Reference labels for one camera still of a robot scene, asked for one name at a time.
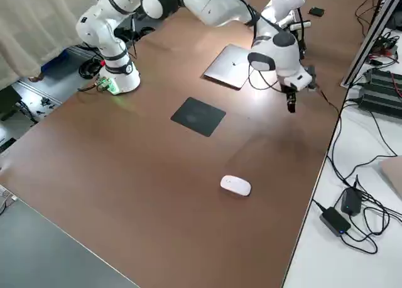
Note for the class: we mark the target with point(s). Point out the white desk lamp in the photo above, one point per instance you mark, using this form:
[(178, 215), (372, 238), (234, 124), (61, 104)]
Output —
[(287, 5)]

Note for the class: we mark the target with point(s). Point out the small black object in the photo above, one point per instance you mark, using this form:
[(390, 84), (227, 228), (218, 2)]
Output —
[(316, 11)]

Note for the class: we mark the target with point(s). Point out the grey side table panel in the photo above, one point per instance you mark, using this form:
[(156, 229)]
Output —
[(37, 253)]

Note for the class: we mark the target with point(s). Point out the aluminium camera post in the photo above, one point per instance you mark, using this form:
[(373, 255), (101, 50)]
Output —
[(370, 36)]

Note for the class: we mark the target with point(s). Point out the black mouse pad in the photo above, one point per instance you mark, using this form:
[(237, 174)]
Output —
[(198, 116)]

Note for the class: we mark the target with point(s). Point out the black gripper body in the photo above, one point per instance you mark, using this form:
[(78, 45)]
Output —
[(289, 88), (300, 44)]

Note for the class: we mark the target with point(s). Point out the white mouse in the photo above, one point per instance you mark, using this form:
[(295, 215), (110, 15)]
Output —
[(235, 185)]

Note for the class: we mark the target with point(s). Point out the silver laptop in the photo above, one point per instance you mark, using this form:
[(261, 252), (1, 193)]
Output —
[(226, 64)]

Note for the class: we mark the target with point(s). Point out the beige curtain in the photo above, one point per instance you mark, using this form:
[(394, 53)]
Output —
[(31, 24)]

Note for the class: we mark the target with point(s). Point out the black power adapter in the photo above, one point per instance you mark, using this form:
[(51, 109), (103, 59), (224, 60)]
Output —
[(334, 222), (351, 201)]

